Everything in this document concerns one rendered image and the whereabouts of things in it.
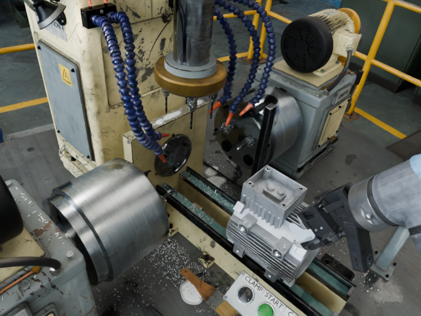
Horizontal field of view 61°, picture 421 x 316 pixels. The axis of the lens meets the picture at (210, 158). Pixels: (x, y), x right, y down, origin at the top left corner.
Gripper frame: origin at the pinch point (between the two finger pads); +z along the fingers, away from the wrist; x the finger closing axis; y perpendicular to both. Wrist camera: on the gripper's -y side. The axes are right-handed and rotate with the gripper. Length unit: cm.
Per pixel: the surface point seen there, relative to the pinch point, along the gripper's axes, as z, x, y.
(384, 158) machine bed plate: 28, -91, -11
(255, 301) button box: 1.8, 16.6, -2.0
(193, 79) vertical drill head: -2.2, -1.6, 44.2
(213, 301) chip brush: 30.9, 10.9, -3.4
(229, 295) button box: 5.4, 18.8, 1.5
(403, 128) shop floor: 109, -272, -31
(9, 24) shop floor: 324, -109, 338
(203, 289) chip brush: 33.3, 10.3, 0.6
